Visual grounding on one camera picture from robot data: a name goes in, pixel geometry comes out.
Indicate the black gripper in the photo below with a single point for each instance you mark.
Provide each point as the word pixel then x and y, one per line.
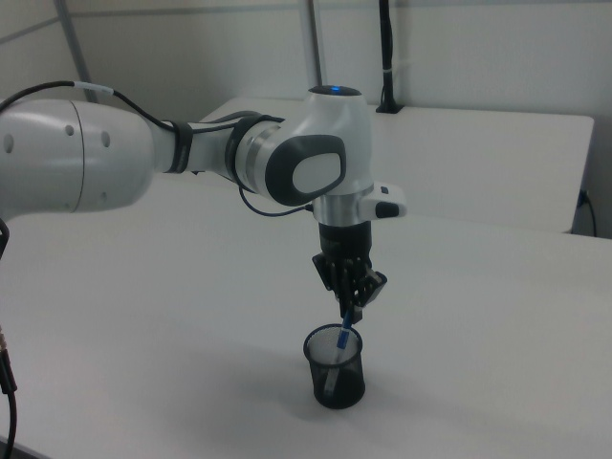
pixel 345 241

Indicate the blue capped white marker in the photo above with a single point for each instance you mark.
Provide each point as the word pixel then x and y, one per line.
pixel 342 340

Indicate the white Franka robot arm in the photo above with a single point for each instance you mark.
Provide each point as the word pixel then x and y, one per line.
pixel 143 143

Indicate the black mesh pen cup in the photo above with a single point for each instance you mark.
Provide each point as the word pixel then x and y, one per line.
pixel 342 382

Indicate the white side table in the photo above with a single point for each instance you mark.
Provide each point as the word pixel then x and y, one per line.
pixel 478 162

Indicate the grey partition post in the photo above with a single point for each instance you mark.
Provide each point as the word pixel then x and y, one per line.
pixel 317 48

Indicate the grey slanted frame post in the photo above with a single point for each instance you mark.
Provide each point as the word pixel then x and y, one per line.
pixel 76 48

